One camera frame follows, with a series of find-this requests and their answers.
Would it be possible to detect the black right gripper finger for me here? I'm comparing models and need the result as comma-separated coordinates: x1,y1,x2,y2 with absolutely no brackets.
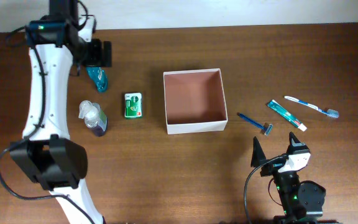
286,132,307,154
250,136,267,168

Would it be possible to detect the blue mouthwash bottle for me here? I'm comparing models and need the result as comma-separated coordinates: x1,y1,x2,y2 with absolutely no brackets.
86,67,108,92

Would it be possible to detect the clear purple soap bottle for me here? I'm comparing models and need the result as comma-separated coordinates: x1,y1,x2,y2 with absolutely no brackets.
78,100,108,137

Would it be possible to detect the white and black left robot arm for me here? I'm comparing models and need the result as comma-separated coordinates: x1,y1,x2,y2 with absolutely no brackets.
7,1,112,223

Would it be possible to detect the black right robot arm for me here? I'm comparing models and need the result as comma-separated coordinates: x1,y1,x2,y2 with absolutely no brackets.
250,132,326,223

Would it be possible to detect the blue disposable razor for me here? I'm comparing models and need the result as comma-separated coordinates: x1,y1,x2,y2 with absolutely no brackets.
237,113,273,136

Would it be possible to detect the green toothpaste tube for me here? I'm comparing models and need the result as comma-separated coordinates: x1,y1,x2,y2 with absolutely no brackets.
267,100,307,132

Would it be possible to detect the blue and white toothbrush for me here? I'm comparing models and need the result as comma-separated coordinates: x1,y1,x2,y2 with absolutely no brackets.
284,96,339,119

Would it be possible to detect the green soap bar box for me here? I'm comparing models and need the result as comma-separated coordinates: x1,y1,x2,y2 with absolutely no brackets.
124,93,143,119

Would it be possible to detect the white cardboard box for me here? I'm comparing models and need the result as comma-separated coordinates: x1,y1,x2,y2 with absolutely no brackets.
163,68,228,134

